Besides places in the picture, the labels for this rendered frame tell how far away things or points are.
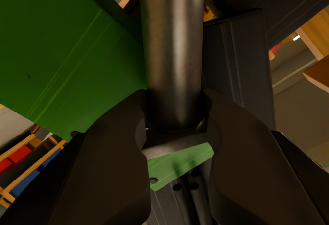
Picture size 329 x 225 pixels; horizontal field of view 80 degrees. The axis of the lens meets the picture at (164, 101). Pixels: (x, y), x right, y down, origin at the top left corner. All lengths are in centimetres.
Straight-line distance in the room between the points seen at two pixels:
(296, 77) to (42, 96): 760
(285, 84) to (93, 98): 759
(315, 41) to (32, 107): 95
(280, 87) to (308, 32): 676
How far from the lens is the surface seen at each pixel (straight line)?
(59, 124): 19
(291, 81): 769
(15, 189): 536
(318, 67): 74
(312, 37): 98
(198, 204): 21
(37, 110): 19
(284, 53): 954
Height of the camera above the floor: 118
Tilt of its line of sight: 8 degrees up
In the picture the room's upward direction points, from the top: 136 degrees clockwise
